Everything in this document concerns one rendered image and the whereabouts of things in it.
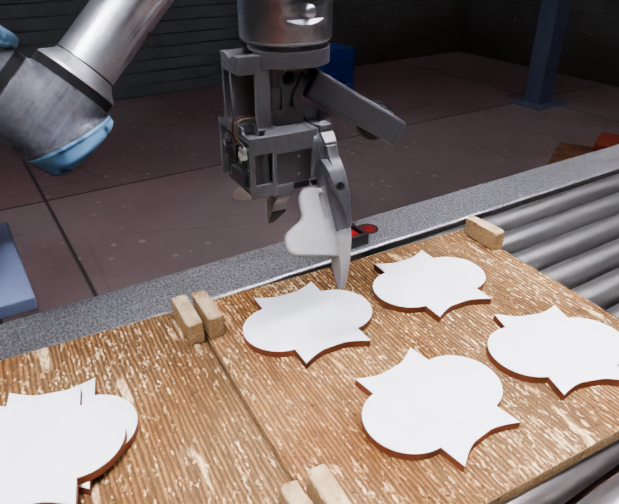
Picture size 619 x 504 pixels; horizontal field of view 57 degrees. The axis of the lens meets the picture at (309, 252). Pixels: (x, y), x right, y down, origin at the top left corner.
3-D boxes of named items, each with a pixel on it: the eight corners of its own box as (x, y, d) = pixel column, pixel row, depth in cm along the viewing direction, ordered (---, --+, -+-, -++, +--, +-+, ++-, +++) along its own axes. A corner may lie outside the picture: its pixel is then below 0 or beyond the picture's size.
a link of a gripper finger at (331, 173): (319, 238, 51) (292, 146, 52) (336, 233, 52) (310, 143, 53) (342, 228, 47) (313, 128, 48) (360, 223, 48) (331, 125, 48)
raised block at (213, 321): (192, 311, 64) (189, 290, 62) (207, 306, 65) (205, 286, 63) (210, 341, 59) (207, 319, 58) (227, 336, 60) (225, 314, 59)
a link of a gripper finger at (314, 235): (293, 302, 49) (264, 200, 50) (352, 284, 52) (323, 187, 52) (307, 299, 47) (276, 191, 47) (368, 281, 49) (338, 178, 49)
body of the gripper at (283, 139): (221, 178, 53) (211, 42, 47) (303, 162, 57) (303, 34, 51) (254, 209, 47) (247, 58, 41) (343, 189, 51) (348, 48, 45)
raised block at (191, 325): (172, 317, 63) (169, 296, 61) (189, 312, 64) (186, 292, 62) (189, 347, 58) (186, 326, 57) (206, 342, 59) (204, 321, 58)
